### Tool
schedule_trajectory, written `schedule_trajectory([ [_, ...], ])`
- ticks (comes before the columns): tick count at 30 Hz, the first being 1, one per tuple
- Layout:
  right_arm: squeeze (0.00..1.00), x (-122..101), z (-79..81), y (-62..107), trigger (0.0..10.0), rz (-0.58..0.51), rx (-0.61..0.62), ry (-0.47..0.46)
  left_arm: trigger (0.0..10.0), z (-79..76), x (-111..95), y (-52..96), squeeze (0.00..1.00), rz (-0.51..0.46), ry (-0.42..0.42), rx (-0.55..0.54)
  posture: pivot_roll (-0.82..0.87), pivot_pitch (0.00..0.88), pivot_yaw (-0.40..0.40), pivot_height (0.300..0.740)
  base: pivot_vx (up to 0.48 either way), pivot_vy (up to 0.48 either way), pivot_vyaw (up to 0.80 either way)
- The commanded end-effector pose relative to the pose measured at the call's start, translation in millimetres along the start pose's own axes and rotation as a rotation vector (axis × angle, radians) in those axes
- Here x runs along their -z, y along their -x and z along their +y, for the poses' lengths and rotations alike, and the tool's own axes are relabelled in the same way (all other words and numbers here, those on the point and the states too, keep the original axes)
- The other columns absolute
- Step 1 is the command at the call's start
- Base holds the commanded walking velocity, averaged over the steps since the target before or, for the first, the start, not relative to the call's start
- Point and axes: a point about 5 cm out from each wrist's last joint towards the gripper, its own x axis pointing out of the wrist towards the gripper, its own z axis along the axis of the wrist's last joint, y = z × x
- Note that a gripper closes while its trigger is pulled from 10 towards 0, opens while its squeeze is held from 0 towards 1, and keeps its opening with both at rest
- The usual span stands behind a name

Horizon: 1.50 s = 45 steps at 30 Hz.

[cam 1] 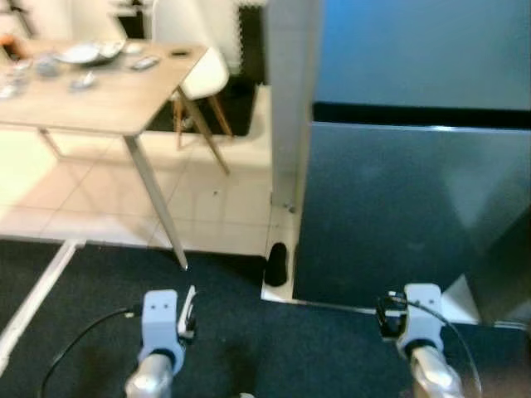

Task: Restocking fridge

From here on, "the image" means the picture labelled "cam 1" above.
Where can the silver fridge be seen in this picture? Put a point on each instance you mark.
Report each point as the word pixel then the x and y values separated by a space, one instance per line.
pixel 398 207

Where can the black slipper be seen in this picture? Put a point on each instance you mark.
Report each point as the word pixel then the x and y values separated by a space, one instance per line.
pixel 276 265

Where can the black kitchen counter cabinet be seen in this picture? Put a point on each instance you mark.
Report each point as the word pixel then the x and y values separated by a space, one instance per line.
pixel 506 274

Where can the light wooden table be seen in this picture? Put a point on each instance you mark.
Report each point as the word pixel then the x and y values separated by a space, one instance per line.
pixel 108 99

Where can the small black remote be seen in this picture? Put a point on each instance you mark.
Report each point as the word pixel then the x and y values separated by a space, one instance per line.
pixel 178 53

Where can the white plastic chair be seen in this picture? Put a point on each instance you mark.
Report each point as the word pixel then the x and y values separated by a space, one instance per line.
pixel 203 50

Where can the small white round disc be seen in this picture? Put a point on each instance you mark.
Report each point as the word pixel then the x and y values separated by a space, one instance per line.
pixel 133 48

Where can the bright blue left wrist camera mount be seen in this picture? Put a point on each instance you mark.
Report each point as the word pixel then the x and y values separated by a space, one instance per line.
pixel 159 327

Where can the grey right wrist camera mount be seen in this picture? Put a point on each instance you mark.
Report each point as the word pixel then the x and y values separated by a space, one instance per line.
pixel 423 319

